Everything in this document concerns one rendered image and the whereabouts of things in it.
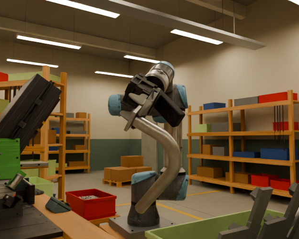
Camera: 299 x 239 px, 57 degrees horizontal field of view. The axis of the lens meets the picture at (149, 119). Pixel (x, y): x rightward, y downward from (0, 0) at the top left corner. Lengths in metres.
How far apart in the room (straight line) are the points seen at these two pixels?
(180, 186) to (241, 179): 5.51
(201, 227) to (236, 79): 6.57
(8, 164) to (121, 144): 10.25
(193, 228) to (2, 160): 0.99
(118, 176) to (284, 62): 4.81
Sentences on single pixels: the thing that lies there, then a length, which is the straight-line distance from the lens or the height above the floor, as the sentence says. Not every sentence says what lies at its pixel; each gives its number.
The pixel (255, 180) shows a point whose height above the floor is 0.38.
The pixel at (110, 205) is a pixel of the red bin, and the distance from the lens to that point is 1.77.
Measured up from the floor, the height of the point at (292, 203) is 1.08.
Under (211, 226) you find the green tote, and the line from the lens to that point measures 1.18.
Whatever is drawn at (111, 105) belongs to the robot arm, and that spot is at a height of 1.38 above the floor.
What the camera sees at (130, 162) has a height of 0.57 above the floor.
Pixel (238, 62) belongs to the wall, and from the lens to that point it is 7.59.
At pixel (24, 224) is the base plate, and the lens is 1.39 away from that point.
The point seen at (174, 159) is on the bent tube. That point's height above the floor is 1.23.
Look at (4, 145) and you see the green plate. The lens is 1.60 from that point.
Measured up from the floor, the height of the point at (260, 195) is 1.13.
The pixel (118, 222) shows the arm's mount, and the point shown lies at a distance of 1.37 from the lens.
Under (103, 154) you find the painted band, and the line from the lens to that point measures 11.37.
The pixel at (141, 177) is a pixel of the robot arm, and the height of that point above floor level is 1.10.
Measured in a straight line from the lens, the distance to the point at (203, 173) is 7.54.
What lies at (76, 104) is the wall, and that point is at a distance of 11.04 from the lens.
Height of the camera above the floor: 1.27
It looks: 4 degrees up
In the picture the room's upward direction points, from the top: straight up
